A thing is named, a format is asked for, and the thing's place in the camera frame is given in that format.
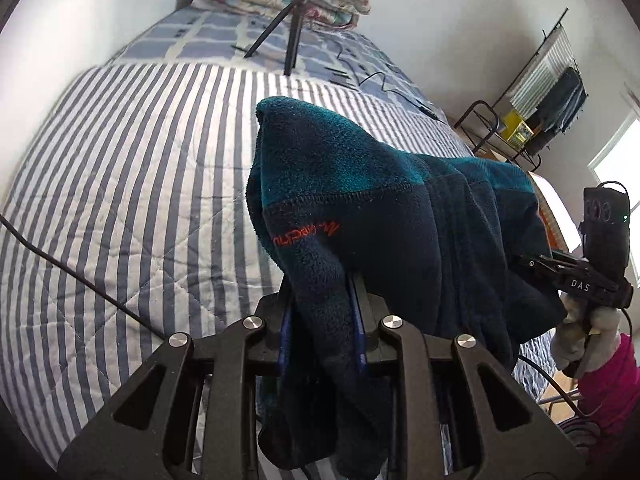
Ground teal plaid fleece jacket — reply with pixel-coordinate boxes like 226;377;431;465
246;96;565;479

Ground pink sleeve right forearm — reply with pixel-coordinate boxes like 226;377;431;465
578;334;639;460

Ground dark hanging clothes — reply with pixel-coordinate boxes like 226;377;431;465
525;66;588;156

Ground black clothes rack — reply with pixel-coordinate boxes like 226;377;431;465
454;14;588;170

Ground right gloved hand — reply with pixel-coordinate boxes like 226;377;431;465
550;292;622;379

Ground orange stool with white cloth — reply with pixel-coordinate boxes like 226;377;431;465
527;171;582;254

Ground zebra striped trousers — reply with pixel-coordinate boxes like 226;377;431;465
558;416;601;458

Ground striped hanging towel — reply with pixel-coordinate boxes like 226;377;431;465
506;25;577;119

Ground blue checked bed sheet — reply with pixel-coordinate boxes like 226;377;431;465
111;6;471;157

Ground black camera box right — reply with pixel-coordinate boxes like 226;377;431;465
578;181;630;282

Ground black cable on bed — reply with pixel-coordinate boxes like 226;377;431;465
319;29;446;122

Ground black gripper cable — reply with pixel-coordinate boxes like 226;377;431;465
0;211;170;344

